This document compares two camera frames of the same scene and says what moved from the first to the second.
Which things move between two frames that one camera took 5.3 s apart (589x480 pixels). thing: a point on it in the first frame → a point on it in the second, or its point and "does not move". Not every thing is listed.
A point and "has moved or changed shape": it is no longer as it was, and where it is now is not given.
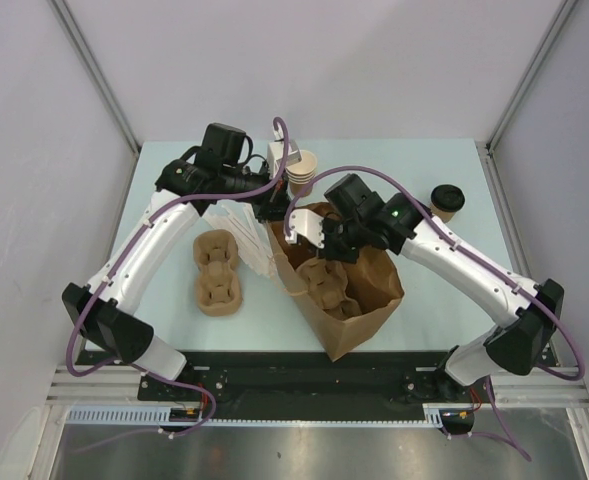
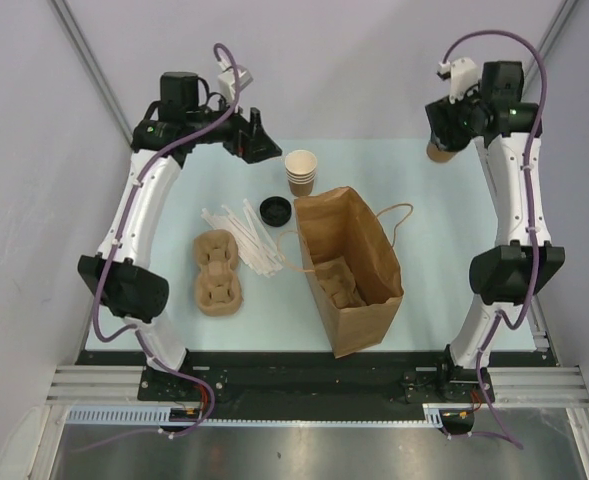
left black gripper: x=274 y=201 → x=243 y=133
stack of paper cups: x=302 y=174 does not move
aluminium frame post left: x=62 y=9 does not move
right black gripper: x=329 y=251 → x=441 y=112
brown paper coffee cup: x=446 y=216 → x=437 y=155
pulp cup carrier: x=326 y=284 has moved or changed shape
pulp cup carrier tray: x=218 y=284 does not move
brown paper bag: x=374 y=279 has moved or changed shape
